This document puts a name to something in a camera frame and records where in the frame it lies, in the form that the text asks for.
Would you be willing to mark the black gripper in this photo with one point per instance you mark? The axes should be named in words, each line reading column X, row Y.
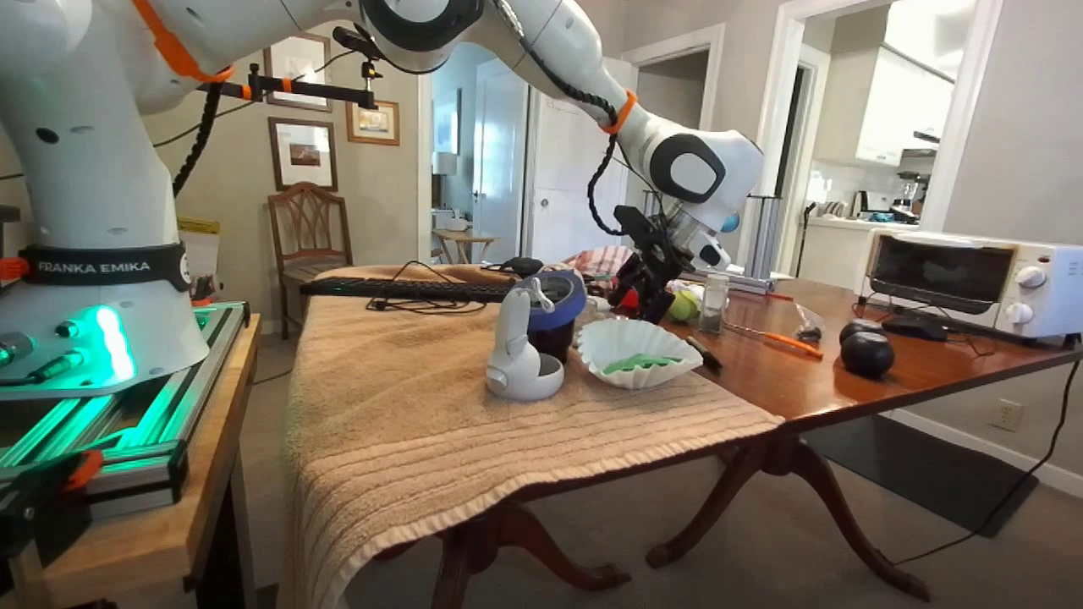
column 651, row 247

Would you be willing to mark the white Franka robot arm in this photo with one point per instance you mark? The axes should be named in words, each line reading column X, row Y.
column 89, row 170

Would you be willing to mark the black cup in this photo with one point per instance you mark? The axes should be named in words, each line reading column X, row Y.
column 552, row 342

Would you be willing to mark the green apple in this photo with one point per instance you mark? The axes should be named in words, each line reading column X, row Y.
column 685, row 306

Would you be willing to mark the green pieces in filter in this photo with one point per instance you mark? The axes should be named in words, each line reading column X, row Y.
column 641, row 364

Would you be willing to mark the red striped cloth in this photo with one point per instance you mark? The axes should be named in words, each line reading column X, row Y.
column 595, row 261

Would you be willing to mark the small white jar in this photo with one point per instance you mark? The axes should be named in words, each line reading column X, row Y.
column 719, row 302

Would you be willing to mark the black marker pen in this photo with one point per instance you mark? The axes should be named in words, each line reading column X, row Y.
column 703, row 352

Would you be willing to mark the blue tape roll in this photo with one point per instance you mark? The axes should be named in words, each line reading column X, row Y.
column 562, row 297

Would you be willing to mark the white panel door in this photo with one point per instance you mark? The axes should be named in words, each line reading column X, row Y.
column 562, row 181

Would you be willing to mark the orange pen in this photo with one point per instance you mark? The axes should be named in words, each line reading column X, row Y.
column 789, row 342

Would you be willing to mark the small round side table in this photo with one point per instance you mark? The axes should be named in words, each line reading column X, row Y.
column 462, row 241

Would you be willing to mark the black computer keyboard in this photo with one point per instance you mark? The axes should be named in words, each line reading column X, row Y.
column 409, row 289

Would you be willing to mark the black computer mouse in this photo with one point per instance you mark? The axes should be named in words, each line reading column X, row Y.
column 914, row 325

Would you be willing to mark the beige ribbed towel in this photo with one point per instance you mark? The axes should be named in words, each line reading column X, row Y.
column 395, row 429

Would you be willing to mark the coffee maker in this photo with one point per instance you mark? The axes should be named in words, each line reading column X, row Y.
column 914, row 186

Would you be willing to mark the white toaster oven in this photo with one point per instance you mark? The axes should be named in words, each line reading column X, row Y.
column 959, row 276

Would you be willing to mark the small framed picture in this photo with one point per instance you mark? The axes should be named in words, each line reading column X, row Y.
column 374, row 123

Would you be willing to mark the black floor mat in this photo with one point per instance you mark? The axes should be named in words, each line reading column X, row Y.
column 924, row 476

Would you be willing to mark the wooden chair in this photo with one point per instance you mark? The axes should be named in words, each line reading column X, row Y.
column 305, row 230

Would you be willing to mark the framed landscape picture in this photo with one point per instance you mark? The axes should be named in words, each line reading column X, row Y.
column 304, row 154

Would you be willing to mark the large framed picture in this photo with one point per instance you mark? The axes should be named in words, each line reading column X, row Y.
column 295, row 62

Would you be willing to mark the wooden robot cart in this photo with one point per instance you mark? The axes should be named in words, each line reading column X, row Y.
column 170, row 530

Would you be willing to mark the wooden table pedestal leg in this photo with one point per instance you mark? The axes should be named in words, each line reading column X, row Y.
column 497, row 553
column 789, row 476

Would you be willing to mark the white kitchen wall cabinet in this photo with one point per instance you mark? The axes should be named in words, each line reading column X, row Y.
column 890, row 102

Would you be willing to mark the black camera on boom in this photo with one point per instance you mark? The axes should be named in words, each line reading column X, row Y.
column 358, row 44

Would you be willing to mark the green-lit aluminium robot base frame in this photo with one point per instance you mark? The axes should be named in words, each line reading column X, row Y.
column 137, row 429

